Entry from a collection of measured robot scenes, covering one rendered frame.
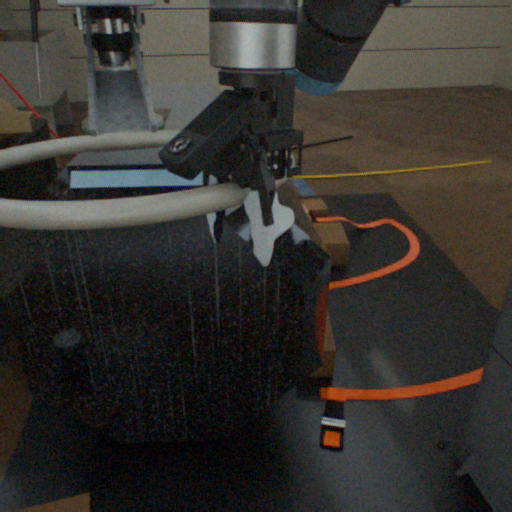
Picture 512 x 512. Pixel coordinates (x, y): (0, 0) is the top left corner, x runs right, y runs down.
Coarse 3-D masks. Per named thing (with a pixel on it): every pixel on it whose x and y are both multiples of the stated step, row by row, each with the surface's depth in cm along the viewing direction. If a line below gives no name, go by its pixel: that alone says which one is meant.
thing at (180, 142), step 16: (224, 96) 52; (240, 96) 51; (208, 112) 51; (224, 112) 50; (240, 112) 49; (256, 112) 51; (192, 128) 50; (208, 128) 49; (224, 128) 49; (240, 128) 50; (176, 144) 48; (192, 144) 48; (208, 144) 48; (224, 144) 49; (176, 160) 47; (192, 160) 47; (208, 160) 49; (192, 176) 48
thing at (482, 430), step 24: (504, 312) 114; (504, 336) 115; (504, 360) 116; (480, 384) 126; (504, 384) 117; (480, 408) 127; (504, 408) 118; (480, 432) 128; (504, 432) 119; (480, 456) 129; (504, 456) 120; (480, 480) 130; (504, 480) 121; (504, 504) 121
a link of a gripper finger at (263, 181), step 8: (256, 160) 52; (264, 160) 51; (256, 168) 51; (264, 168) 51; (256, 176) 51; (264, 176) 51; (272, 176) 52; (256, 184) 52; (264, 184) 51; (272, 184) 51; (264, 192) 51; (272, 192) 52; (264, 200) 52; (272, 200) 52; (264, 208) 52; (264, 216) 52; (272, 216) 53; (264, 224) 53
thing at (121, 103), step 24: (144, 24) 138; (96, 72) 114; (120, 72) 115; (144, 72) 106; (96, 96) 105; (120, 96) 107; (144, 96) 98; (96, 120) 93; (120, 120) 99; (144, 120) 100
